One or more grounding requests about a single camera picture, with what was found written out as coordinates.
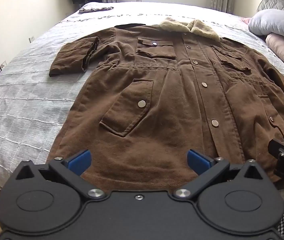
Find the grey-blue folded duvet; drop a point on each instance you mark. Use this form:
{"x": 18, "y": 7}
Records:
{"x": 266, "y": 22}

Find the brown coat with fur collar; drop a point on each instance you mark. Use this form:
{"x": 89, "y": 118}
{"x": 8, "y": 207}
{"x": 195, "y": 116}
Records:
{"x": 156, "y": 92}

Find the white wall socket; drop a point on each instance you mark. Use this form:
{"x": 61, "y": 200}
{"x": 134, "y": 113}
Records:
{"x": 31, "y": 39}

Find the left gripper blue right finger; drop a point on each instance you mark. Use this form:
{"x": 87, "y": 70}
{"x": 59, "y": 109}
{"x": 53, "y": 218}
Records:
{"x": 210, "y": 171}

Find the small folded patterned cloth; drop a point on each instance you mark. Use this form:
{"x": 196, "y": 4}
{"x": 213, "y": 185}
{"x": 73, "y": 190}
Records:
{"x": 90, "y": 9}

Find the grey checked bedspread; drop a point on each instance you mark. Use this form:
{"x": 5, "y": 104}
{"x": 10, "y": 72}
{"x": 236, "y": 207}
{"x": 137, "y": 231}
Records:
{"x": 33, "y": 106}

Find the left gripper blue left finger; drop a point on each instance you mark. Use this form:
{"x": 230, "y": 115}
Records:
{"x": 69, "y": 171}

